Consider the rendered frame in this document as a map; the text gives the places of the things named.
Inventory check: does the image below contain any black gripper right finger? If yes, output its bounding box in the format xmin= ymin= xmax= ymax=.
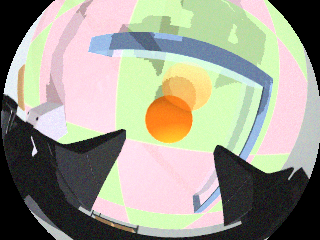
xmin=213 ymin=145 xmax=295 ymax=227

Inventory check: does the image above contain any clear l-shaped low wall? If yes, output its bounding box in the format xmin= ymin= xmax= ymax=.
xmin=96 ymin=49 xmax=263 ymax=211

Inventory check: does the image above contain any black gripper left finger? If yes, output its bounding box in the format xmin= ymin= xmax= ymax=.
xmin=31 ymin=128 xmax=127 ymax=212

